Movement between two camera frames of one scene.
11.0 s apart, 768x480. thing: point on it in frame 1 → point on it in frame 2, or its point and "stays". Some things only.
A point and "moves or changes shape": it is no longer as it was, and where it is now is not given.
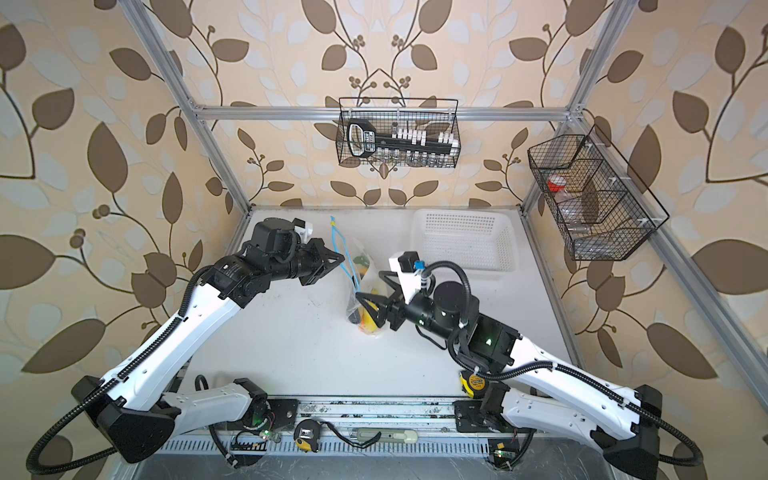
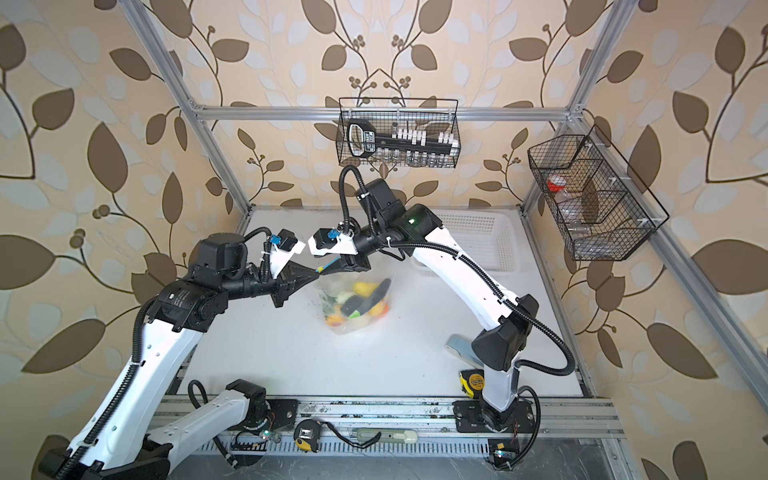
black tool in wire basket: x=363 y=141 stays
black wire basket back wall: x=398 y=132 stays
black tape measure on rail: x=307 y=435 stays
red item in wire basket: x=556 y=183 stays
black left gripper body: x=297 y=262 → x=247 y=282
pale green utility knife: x=365 y=435 stays
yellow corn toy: x=366 y=323 → x=364 y=288
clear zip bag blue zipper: x=365 y=277 moves or changes shape
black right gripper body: x=423 y=313 → x=371 y=239
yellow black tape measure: x=473 y=384 stays
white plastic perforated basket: x=477 y=239 stays
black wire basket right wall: x=603 y=205 stays
